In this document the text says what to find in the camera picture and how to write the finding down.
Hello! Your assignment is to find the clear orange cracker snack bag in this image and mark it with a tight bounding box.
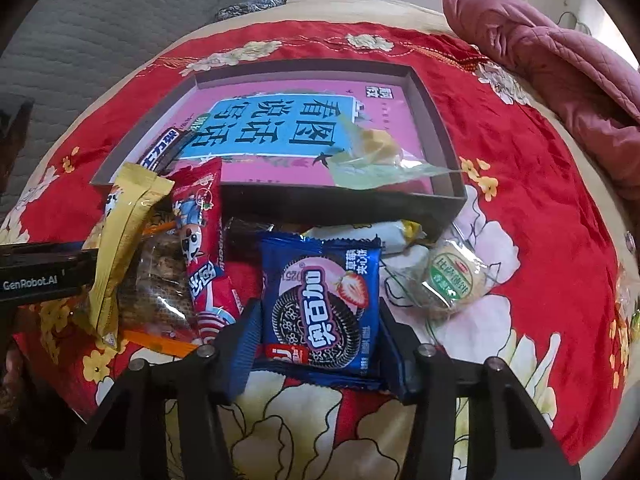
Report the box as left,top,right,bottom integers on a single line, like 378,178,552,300
117,211,200,358

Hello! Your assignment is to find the yellow cartoon snack bag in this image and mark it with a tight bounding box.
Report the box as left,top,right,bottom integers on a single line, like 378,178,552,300
88,162,174,349

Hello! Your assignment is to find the brown Snickers bar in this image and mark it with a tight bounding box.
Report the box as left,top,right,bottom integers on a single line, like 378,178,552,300
138,127,195,174

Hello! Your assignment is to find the blue Oreo cookie packet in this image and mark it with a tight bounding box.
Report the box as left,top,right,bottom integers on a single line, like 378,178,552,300
257,232,382,389

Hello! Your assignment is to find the green transparent pastry packet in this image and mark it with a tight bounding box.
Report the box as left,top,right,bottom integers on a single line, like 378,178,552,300
317,115,460,191

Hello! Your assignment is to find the red floral blanket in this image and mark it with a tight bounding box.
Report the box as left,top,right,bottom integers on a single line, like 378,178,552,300
0,19,632,480

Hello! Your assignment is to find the round green-label pastry packet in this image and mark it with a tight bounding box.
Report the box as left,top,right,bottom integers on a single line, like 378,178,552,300
400,237,497,320

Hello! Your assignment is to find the red cartoon candy packet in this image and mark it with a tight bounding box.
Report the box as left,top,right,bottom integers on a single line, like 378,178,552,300
171,157,242,344

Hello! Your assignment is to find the white yellow snack packet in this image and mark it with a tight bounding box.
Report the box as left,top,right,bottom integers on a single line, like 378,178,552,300
303,220,425,255

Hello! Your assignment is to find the grey quilted headboard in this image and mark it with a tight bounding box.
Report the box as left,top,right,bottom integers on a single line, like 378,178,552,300
1,0,244,214

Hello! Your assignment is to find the pink Chinese workbook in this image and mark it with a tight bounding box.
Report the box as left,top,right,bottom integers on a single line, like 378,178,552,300
146,74,427,186

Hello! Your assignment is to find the dark blue patterned pillow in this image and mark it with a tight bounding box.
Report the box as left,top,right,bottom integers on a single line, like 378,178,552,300
214,0,286,22

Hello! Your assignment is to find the pink quilted comforter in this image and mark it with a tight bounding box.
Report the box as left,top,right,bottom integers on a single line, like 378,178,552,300
442,0,639,200

